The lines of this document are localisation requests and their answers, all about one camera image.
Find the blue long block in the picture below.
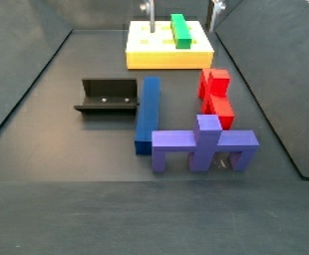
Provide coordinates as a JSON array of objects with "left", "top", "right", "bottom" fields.
[{"left": 135, "top": 77, "right": 159, "bottom": 155}]

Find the black angle bracket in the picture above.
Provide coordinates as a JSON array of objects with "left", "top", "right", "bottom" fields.
[{"left": 75, "top": 78, "right": 139, "bottom": 113}]

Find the purple block piece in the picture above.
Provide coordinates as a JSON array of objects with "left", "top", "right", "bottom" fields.
[{"left": 153, "top": 115, "right": 260, "bottom": 172}]

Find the red block piece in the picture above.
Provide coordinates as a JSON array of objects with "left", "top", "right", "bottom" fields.
[{"left": 197, "top": 68, "right": 234, "bottom": 129}]

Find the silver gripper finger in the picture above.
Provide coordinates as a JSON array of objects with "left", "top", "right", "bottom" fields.
[
  {"left": 209, "top": 0, "right": 226, "bottom": 31},
  {"left": 141, "top": 0, "right": 155, "bottom": 32}
]

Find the green block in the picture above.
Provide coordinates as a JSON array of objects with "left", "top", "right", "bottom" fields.
[{"left": 170, "top": 14, "right": 192, "bottom": 49}]

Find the yellow slotted board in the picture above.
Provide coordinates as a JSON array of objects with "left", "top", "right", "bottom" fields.
[{"left": 126, "top": 21, "right": 214, "bottom": 70}]

